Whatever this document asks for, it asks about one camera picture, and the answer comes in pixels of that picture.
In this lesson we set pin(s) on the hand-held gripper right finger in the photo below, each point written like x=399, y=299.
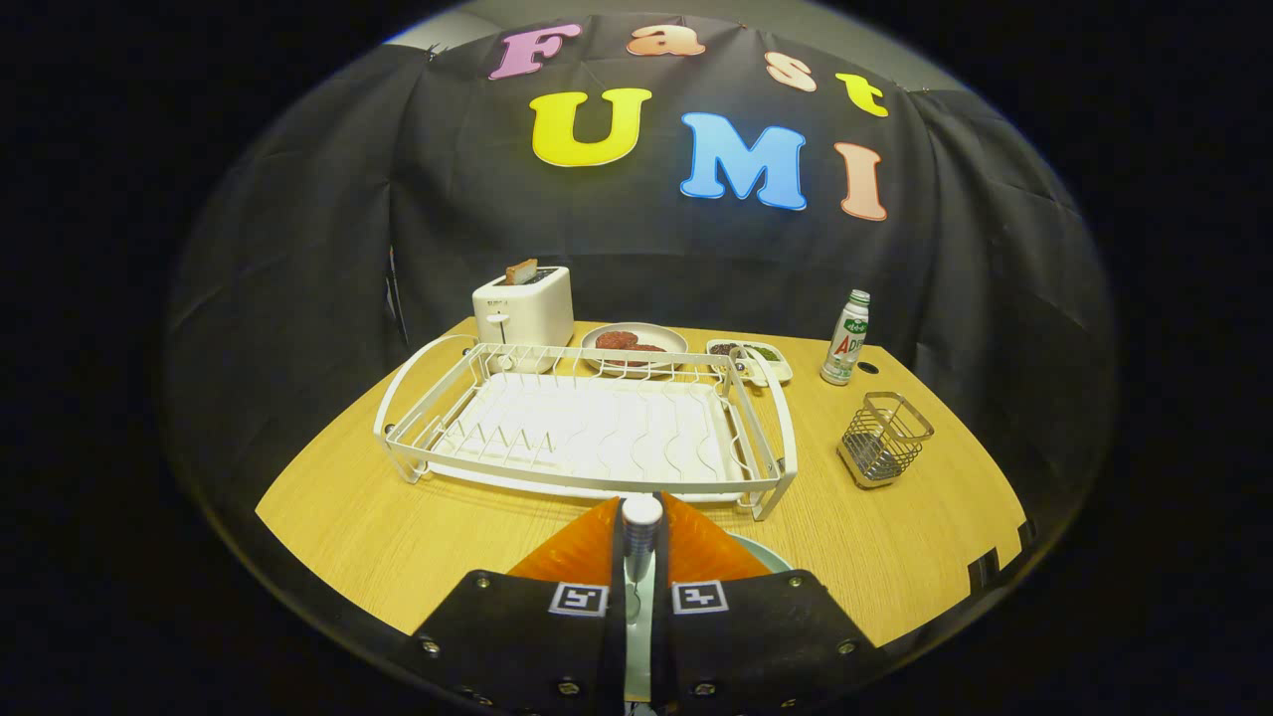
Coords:
x=746, y=646

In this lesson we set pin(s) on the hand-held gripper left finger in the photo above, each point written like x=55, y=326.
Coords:
x=537, y=646

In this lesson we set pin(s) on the white dish rack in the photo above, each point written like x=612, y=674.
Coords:
x=597, y=438

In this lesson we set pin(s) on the beige plate with patties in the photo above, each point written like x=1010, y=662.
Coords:
x=664, y=335

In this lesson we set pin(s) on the white divided bean tray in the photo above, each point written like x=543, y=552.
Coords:
x=777, y=371

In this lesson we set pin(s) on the brown meat patty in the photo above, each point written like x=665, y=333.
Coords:
x=648, y=350
x=617, y=339

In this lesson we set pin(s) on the white green-label drink bottle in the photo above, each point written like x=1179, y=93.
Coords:
x=845, y=343

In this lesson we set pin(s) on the white toaster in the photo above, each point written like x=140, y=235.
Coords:
x=527, y=310

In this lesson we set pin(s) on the brown bread slice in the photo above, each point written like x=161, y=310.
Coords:
x=521, y=271

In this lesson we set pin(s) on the black backdrop cloth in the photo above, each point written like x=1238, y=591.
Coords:
x=298, y=249

